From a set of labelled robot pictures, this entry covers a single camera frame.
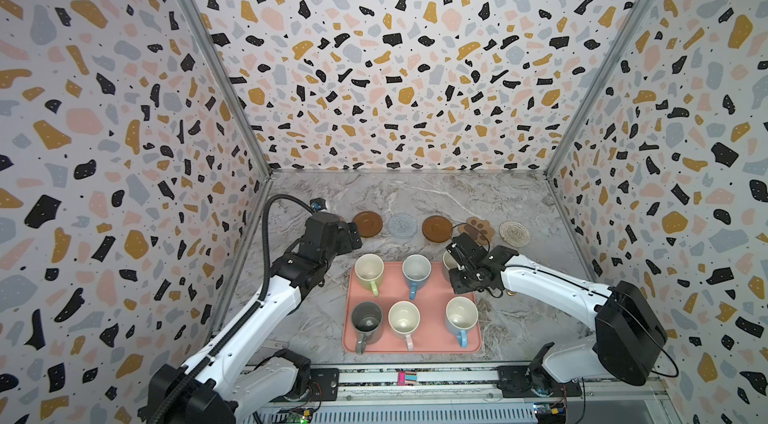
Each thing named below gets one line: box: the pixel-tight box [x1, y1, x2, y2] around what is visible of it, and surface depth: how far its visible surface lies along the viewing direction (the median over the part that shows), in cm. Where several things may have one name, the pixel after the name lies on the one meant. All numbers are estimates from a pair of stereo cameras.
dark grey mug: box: [351, 301, 384, 355], surface depth 78 cm
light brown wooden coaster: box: [422, 215, 453, 243], surface depth 107 cm
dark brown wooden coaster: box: [352, 211, 383, 238], surface depth 107 cm
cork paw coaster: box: [458, 216, 494, 246], surface depth 106 cm
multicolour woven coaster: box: [499, 220, 531, 248], surface depth 105 cm
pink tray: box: [343, 262, 482, 353], surface depth 84 cm
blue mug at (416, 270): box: [402, 254, 432, 300], surface depth 87 cm
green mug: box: [354, 253, 385, 297], surface depth 87 cm
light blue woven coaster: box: [387, 213, 418, 238], surface depth 108 cm
